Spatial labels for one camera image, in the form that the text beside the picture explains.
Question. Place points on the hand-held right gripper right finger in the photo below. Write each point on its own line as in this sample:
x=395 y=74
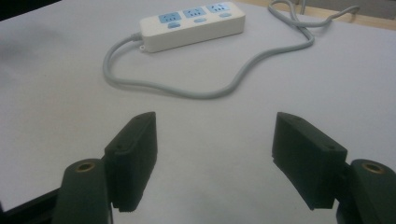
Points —
x=314 y=161

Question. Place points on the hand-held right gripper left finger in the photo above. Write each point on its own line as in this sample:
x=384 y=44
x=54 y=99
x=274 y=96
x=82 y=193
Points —
x=130 y=161

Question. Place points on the white power strip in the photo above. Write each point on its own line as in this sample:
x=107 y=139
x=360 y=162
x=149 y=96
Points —
x=193 y=26

